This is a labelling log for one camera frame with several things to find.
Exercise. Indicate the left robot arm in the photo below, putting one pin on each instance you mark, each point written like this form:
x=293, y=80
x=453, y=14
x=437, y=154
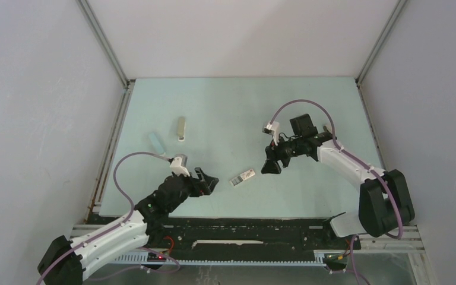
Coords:
x=72, y=261

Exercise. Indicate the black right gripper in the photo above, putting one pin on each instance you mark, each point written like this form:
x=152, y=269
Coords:
x=272, y=152

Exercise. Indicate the light blue white stapler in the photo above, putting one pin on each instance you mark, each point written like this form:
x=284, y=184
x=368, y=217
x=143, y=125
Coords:
x=156, y=143

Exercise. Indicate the aluminium frame rail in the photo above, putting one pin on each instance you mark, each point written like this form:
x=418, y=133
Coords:
x=100, y=35

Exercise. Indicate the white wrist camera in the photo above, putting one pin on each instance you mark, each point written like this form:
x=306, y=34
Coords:
x=272, y=128
x=178, y=165

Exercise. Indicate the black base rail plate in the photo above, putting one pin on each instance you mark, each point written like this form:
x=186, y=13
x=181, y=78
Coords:
x=249, y=239

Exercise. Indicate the staple box tray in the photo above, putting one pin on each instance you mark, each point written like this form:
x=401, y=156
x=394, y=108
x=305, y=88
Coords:
x=235, y=181

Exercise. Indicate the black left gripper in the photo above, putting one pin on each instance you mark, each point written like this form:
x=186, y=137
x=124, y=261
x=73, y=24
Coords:
x=207, y=184

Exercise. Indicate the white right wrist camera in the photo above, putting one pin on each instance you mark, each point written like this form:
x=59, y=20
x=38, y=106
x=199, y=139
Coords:
x=272, y=128

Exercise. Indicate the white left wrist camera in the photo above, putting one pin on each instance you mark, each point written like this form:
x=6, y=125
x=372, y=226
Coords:
x=178, y=165

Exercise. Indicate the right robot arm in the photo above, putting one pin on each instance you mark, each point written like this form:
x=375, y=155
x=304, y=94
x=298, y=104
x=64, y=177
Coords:
x=384, y=199

